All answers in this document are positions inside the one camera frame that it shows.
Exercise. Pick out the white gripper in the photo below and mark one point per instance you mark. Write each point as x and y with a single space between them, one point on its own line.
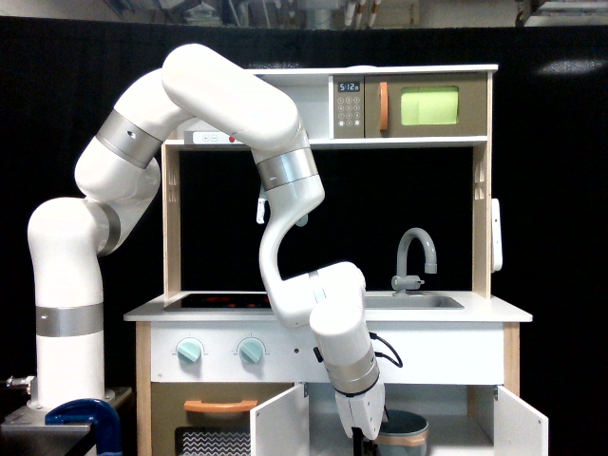
361 415

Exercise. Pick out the grey-blue toy pot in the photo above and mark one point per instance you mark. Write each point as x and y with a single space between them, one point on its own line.
404 433

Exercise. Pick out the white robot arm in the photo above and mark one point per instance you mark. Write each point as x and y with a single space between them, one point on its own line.
118 176

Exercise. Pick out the left white cabinet door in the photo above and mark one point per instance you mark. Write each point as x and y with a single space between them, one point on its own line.
280 425

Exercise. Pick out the white cabinet door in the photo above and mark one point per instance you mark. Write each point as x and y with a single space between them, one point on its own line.
280 425
512 426

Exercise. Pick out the right white cabinet door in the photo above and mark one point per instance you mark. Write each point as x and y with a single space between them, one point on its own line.
512 426

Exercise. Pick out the wooden toy kitchen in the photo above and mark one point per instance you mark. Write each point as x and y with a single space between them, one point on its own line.
429 357

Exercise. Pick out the grey toy sink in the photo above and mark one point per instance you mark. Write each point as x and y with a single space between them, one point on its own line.
412 302

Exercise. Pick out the right mint stove knob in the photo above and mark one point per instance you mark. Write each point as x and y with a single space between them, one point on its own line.
251 350

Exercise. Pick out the mint stove knob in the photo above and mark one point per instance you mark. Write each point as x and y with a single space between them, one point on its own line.
251 350
189 350

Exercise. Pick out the grey toy faucet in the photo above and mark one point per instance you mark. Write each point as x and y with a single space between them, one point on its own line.
416 255

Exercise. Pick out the toy oven door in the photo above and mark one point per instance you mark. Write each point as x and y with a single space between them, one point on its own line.
168 413

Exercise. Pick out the black toy stovetop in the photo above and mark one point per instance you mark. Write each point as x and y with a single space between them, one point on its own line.
220 302

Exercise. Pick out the left mint stove knob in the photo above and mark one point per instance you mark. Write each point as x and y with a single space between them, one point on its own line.
189 350

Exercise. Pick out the toy pizza cutter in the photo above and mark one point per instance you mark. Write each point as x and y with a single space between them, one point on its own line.
301 222

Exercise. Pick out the toy cleaver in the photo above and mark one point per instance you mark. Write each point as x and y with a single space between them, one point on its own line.
261 206

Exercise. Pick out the white side holder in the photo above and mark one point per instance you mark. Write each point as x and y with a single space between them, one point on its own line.
496 237

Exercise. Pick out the blue clamp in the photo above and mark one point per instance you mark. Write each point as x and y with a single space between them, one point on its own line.
96 412

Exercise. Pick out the toy microwave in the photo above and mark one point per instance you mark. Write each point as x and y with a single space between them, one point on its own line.
409 105

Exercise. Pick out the grey toy range hood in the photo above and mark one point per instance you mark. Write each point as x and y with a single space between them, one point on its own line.
209 138

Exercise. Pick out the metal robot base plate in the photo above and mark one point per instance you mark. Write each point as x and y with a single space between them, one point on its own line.
23 428

